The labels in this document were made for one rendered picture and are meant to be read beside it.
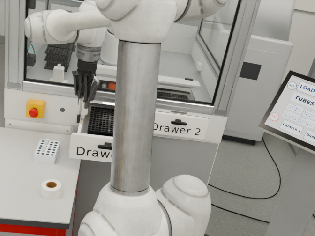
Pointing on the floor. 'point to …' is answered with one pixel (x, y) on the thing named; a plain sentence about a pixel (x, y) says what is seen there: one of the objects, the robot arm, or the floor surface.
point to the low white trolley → (35, 186)
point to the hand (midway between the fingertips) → (83, 106)
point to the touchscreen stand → (295, 198)
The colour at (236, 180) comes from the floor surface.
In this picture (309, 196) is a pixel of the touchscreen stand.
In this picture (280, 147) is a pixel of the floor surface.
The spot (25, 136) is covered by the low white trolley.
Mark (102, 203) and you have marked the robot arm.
